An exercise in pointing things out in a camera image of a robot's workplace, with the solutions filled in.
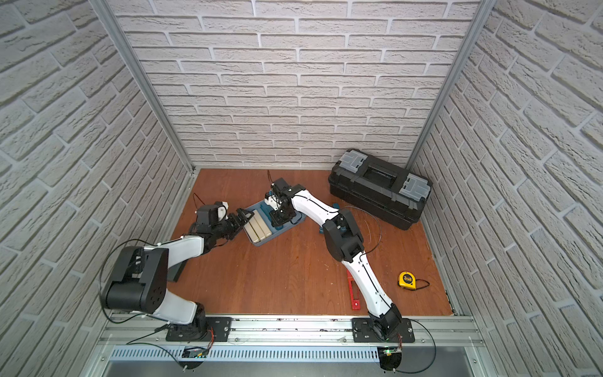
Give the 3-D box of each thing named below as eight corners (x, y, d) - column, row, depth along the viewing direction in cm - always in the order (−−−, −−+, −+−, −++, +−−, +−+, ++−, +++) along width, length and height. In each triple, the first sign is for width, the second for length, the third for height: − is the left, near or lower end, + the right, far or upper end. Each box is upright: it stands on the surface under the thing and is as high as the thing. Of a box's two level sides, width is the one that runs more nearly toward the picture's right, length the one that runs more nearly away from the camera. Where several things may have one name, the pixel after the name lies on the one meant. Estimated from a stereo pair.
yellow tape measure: (399, 285, 85) (401, 283, 83) (399, 272, 88) (401, 270, 86) (413, 289, 84) (415, 287, 82) (413, 276, 87) (415, 273, 85)
